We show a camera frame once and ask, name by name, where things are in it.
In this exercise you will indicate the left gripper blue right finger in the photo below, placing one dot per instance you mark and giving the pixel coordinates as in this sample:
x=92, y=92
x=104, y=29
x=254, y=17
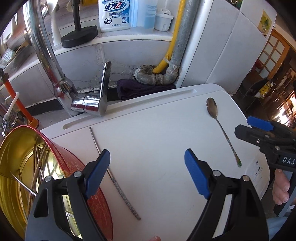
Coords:
x=199, y=172

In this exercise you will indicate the steel spoon green clover handle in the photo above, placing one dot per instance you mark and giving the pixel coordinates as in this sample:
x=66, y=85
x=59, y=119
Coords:
x=213, y=112

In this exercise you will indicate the blue translucent bottle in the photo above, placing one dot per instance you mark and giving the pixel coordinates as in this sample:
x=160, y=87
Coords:
x=143, y=15

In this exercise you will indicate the long single wooden chopstick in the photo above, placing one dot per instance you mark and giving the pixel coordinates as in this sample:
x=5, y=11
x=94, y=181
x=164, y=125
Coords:
x=38, y=176

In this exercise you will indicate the white cutting board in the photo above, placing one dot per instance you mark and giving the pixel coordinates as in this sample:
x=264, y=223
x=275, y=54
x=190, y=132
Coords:
x=147, y=138

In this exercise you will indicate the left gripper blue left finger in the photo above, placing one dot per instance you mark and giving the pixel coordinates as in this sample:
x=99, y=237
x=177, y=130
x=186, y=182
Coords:
x=94, y=173

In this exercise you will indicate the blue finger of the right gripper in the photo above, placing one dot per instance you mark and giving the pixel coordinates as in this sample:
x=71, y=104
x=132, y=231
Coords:
x=260, y=124
x=253, y=136

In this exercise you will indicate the black round stand base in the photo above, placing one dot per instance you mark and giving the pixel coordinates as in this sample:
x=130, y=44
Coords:
x=80, y=35

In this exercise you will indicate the yellow cartoon sign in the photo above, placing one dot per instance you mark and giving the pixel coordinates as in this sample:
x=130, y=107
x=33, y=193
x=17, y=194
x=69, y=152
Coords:
x=265, y=89

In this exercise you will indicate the dark cloth rag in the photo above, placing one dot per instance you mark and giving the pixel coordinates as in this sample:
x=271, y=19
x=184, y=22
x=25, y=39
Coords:
x=129, y=89

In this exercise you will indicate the grey metal pipe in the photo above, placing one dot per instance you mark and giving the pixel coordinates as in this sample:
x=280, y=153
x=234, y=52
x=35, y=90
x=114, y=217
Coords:
x=166, y=72

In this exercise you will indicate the right hand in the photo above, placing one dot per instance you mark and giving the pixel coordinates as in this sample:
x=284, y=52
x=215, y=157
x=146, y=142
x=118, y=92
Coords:
x=281, y=186

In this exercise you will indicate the red gold round tin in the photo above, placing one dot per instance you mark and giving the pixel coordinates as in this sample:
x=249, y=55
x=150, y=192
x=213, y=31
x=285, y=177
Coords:
x=60, y=211

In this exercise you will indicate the white hand soap pump bottle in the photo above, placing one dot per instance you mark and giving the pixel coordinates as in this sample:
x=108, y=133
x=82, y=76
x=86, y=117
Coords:
x=114, y=15

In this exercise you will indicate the small white container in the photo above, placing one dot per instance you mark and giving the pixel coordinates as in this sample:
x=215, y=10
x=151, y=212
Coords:
x=163, y=20

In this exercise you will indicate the left hand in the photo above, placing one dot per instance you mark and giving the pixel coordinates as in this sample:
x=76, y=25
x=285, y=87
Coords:
x=155, y=238

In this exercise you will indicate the sunflower wall hook small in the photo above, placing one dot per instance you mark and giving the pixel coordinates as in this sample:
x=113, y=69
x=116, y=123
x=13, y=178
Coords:
x=264, y=24

